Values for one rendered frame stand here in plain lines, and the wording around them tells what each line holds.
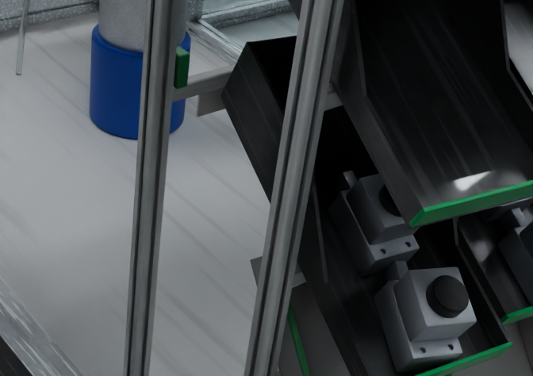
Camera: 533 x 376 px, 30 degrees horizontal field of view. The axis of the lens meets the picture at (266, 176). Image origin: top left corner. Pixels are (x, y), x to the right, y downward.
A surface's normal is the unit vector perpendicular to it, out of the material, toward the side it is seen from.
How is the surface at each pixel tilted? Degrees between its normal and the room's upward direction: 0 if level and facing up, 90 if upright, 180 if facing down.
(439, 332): 114
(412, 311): 86
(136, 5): 90
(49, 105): 0
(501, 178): 25
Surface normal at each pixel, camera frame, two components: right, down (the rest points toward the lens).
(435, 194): 0.32, -0.52
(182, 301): 0.12, -0.83
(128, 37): -0.23, 0.51
